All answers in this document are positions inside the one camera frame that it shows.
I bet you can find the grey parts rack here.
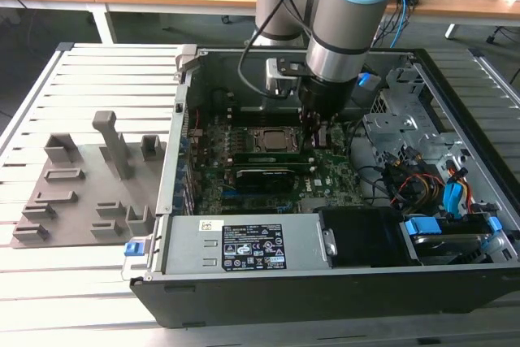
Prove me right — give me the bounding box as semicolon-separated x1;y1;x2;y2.
10;110;167;249

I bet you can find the black open PC case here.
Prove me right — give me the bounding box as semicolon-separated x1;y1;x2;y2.
129;44;520;330

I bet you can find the grey power supply unit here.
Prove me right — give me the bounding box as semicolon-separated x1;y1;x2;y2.
162;215;334;275

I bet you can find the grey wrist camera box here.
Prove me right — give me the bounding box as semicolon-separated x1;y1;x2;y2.
266;57;306;98

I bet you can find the blue case latch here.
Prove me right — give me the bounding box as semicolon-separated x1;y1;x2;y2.
123;241;146;258

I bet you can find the blue cable plug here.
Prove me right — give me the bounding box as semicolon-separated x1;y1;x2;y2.
357;72;381;90

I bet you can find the metal drive cage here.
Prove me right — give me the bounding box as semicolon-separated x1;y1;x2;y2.
357;66;472;169

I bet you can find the black plastic shroud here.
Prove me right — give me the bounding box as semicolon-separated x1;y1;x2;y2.
318;206;407;269

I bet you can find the green motherboard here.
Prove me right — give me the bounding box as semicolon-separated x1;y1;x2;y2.
188;113;366;216

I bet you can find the black RAM slot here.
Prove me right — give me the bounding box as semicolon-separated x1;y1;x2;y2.
227;154;317;166
225;162;319;173
227;114;304;127

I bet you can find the black graphics card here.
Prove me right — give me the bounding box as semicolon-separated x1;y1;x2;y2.
234;167;297;197

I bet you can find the yellow red wire bundle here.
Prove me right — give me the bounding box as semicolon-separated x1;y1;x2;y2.
388;171;446;208

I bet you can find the blue flat wire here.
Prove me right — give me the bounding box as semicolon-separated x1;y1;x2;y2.
444;178;469;221

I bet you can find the silver CPU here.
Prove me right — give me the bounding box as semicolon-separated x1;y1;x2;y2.
262;129;292;151

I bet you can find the black CPU socket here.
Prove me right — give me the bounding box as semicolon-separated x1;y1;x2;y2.
242;125;306;156

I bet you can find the hard disk in blue carrier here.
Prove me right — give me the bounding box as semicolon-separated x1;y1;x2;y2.
400;215;505;267

